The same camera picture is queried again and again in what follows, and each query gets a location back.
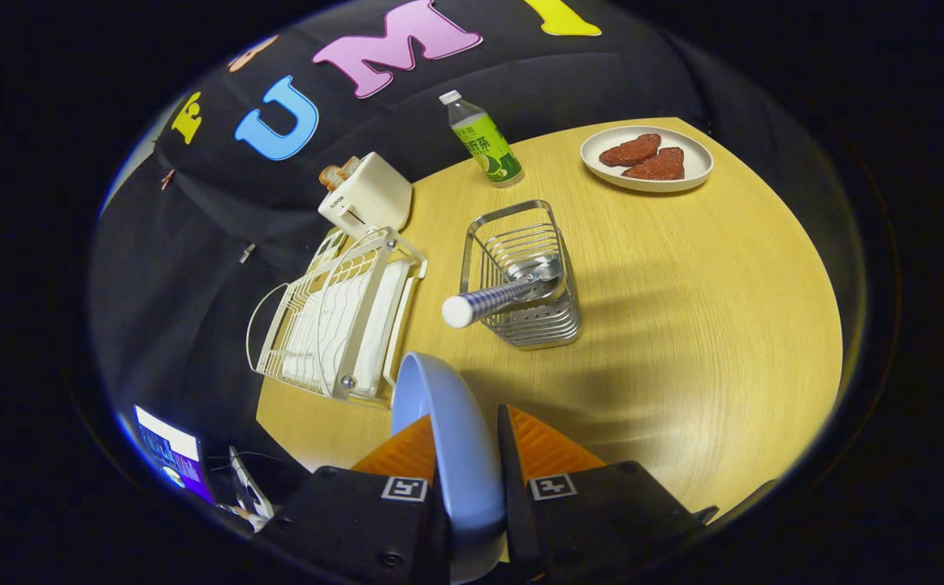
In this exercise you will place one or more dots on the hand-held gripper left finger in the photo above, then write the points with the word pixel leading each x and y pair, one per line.
pixel 358 520

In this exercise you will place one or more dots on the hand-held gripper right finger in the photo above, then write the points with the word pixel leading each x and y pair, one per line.
pixel 509 487

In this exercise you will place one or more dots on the light blue plate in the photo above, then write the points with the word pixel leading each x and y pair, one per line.
pixel 460 439

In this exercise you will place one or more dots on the cream dish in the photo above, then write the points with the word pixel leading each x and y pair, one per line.
pixel 695 162

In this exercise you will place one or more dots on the white floor stand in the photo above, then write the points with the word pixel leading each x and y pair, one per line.
pixel 248 487

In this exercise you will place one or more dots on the computer monitor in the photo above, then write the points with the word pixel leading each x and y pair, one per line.
pixel 167 455

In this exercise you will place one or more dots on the white clip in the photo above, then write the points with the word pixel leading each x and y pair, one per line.
pixel 246 253

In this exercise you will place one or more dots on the black backdrop cloth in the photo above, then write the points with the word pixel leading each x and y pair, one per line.
pixel 196 244

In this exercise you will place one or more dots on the white toaster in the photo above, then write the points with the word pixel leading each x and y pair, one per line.
pixel 370 195

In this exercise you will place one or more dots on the green label drink bottle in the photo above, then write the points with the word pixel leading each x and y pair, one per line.
pixel 488 146

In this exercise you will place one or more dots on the toasted bread slice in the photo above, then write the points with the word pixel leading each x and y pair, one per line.
pixel 332 177
pixel 350 166

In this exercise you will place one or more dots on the red meat patty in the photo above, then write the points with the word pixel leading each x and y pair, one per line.
pixel 630 150
pixel 659 166

